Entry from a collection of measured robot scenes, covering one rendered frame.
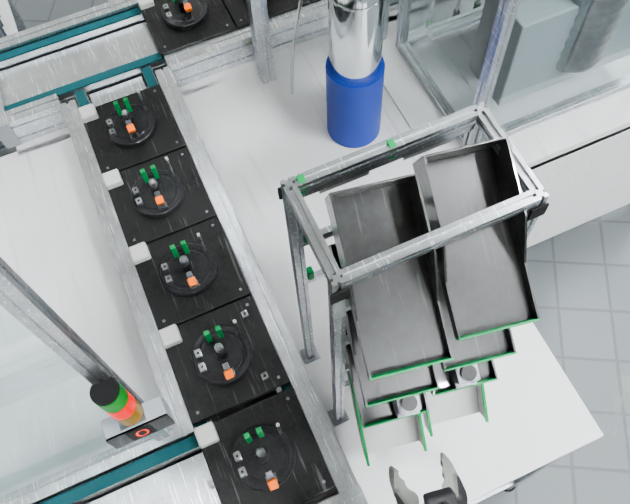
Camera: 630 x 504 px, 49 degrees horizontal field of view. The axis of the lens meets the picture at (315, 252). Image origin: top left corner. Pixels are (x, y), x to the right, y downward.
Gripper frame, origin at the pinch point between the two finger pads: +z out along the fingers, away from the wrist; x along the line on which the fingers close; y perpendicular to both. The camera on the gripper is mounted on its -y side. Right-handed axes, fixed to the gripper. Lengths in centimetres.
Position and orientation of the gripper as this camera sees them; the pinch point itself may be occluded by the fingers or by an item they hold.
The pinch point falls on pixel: (417, 462)
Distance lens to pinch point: 124.7
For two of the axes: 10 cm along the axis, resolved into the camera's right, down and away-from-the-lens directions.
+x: 9.7, -2.3, 0.8
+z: -2.1, -5.9, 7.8
